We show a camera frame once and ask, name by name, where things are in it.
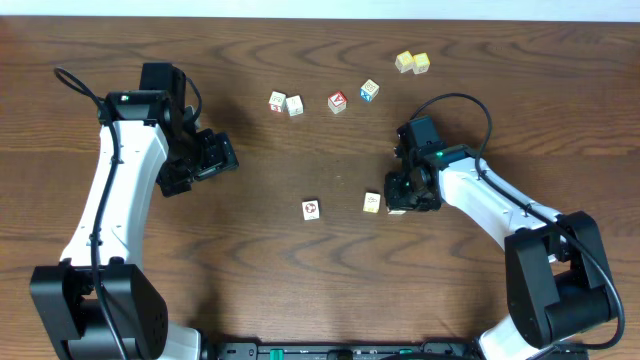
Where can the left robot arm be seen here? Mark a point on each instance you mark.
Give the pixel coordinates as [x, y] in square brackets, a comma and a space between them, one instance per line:
[96, 302]

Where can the green edged alphabet block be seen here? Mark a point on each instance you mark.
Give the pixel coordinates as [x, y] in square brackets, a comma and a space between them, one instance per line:
[372, 202]

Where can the yellow block right of pair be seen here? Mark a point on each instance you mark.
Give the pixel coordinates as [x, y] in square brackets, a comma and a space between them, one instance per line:
[421, 63]

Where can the white block plain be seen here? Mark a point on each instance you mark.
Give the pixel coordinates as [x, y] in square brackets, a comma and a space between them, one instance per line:
[294, 105]

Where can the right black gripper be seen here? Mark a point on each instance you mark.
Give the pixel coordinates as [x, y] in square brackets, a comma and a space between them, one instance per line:
[395, 199]

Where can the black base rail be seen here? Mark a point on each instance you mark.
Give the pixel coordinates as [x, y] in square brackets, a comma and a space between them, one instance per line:
[446, 350]

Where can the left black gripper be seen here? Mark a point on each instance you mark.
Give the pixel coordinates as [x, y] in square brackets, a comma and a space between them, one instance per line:
[215, 161]

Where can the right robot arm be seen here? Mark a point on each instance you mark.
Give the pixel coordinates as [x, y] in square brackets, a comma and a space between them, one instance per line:
[558, 280]

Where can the yellow block of pair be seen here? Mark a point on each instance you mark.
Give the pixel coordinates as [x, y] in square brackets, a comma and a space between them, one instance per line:
[421, 63]
[404, 61]

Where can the red letter A block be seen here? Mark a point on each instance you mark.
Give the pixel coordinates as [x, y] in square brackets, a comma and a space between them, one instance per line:
[337, 102]

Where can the white block soccer ball picture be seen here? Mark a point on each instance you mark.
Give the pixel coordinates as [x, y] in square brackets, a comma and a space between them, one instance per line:
[311, 210]

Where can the yellow block left of pair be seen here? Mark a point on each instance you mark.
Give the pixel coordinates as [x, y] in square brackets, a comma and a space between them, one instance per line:
[404, 61]

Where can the blue edged alphabet block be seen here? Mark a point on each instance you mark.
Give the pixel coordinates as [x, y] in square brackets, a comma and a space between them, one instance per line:
[369, 90]

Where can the white block red side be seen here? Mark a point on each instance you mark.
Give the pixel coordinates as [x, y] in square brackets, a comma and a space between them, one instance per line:
[277, 101]

